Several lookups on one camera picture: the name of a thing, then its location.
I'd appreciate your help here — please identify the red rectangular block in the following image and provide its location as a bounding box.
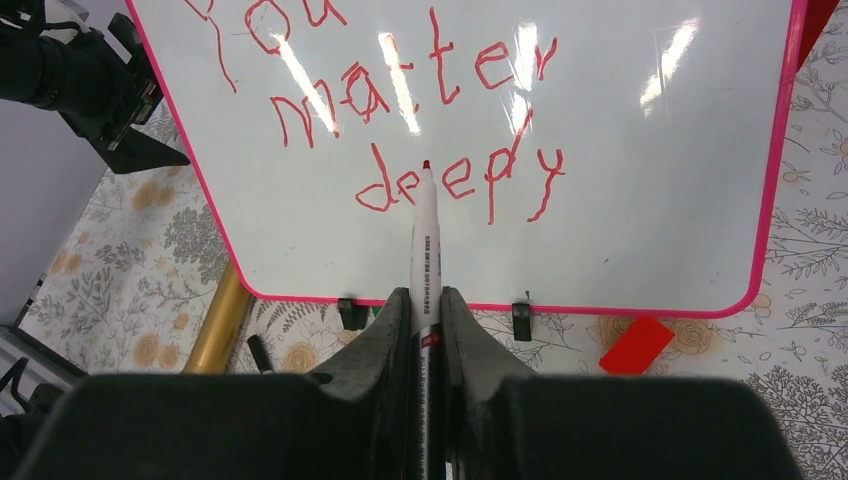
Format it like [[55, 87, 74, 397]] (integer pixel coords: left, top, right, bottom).
[[796, 0, 840, 71]]

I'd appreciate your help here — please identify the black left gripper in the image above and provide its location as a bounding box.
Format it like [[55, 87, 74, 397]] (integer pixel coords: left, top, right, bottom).
[[39, 13, 190, 174]]

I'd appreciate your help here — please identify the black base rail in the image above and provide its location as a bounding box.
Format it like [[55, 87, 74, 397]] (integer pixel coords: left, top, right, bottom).
[[1, 325, 86, 477]]

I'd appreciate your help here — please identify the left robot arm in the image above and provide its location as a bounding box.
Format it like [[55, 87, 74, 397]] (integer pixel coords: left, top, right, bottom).
[[1, 1, 190, 174]]

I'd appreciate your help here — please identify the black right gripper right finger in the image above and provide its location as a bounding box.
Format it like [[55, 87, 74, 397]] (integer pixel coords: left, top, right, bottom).
[[441, 287, 802, 479]]

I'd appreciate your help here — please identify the black capped marker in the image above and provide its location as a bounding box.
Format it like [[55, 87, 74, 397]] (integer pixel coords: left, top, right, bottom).
[[247, 334, 274, 374]]

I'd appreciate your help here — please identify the red capped marker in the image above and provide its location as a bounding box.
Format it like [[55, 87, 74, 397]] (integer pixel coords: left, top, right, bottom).
[[407, 160, 446, 479]]

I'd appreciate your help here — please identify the black whiteboard foot left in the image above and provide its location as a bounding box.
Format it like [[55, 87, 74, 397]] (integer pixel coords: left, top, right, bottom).
[[336, 298, 369, 331]]

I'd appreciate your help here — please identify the small orange red block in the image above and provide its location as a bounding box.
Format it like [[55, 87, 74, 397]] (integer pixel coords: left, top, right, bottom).
[[599, 317, 674, 376]]

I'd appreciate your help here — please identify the wooden rolling pin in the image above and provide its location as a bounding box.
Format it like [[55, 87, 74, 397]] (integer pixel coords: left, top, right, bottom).
[[182, 262, 252, 374]]

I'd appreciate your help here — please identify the pink framed whiteboard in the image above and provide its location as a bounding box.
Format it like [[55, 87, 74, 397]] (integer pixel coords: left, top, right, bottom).
[[128, 1, 806, 318]]

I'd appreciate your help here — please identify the black whiteboard foot right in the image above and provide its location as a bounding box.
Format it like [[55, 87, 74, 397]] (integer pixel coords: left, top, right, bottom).
[[511, 303, 532, 342]]

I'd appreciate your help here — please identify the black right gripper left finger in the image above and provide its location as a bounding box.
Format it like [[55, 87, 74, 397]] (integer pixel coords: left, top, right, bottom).
[[16, 288, 410, 479]]

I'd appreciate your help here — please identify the black whiteboard foot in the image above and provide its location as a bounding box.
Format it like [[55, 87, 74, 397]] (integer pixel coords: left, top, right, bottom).
[[336, 298, 369, 331], [511, 303, 532, 342]]

